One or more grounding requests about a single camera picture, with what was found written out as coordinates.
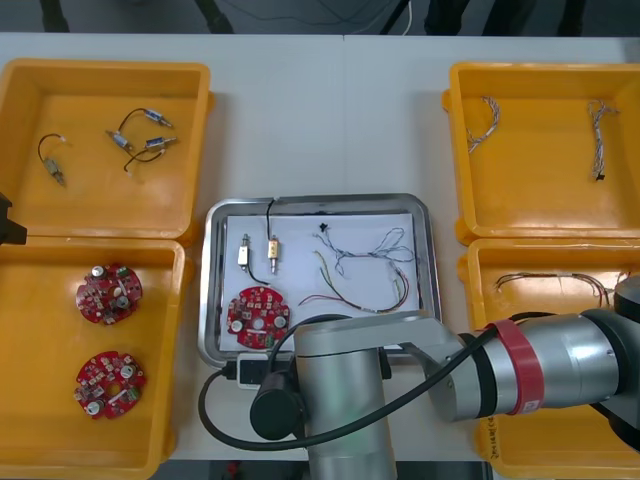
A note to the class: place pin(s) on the yellow-orange plastic bin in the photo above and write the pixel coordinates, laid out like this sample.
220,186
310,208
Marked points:
60,450
75,85
525,215
550,450

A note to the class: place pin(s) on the silver and black right arm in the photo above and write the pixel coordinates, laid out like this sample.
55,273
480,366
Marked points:
550,360

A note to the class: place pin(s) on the white paper sheet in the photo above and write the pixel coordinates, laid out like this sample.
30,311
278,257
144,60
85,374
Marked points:
300,235

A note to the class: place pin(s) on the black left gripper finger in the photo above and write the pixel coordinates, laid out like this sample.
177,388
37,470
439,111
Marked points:
5,210
12,235

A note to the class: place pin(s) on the small metal solenoid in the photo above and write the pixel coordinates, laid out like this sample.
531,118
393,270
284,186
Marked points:
51,167

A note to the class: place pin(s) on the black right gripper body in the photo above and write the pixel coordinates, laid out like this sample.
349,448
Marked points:
283,364

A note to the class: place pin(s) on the white label metal solenoid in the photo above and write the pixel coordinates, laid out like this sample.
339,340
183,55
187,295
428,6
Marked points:
243,256

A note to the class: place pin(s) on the steel tray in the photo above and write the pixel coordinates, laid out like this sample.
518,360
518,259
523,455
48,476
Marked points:
211,300

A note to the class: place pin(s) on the round red circuit board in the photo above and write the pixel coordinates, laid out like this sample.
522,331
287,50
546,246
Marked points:
247,305
95,300
95,372

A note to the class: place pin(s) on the brass coloured metal solenoid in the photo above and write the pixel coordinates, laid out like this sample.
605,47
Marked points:
273,250

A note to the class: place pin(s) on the black stand leg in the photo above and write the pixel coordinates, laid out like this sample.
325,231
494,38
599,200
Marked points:
392,17
215,15

